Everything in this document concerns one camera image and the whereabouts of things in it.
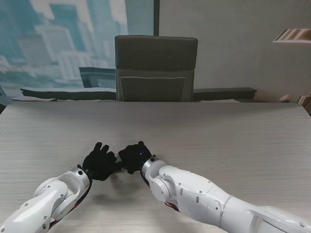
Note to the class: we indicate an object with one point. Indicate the black remote control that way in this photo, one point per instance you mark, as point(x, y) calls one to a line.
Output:
point(119, 167)

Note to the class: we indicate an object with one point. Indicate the brown wooden furniture edge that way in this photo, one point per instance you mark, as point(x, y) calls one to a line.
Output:
point(305, 103)

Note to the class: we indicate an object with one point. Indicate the grey office chair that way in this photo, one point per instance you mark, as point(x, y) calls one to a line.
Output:
point(155, 70)

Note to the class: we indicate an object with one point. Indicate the dark window frame post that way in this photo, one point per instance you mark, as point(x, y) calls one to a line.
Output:
point(156, 17)

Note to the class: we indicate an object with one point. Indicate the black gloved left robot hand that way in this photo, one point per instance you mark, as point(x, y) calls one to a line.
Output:
point(99, 162)

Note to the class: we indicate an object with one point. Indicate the dark object at table corner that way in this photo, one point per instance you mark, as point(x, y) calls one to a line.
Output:
point(2, 102)

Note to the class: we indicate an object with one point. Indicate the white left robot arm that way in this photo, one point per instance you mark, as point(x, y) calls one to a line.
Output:
point(48, 194)

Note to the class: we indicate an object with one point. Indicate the short dark low cabinet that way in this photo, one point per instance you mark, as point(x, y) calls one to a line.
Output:
point(223, 93)

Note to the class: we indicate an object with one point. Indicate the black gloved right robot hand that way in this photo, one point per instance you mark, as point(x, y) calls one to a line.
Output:
point(134, 157)

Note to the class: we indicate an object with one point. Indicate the grey paper sheet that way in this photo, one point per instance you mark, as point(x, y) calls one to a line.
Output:
point(34, 99)

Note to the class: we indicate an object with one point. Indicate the long dark low cabinet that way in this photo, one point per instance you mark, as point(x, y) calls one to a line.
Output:
point(68, 93)

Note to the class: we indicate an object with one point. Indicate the small tan object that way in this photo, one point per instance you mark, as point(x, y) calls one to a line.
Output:
point(284, 99)

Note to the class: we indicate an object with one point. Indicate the wooden wall shelf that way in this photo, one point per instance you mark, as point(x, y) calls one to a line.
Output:
point(294, 35)

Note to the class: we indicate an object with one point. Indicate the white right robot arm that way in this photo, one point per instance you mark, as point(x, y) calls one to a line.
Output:
point(206, 196)

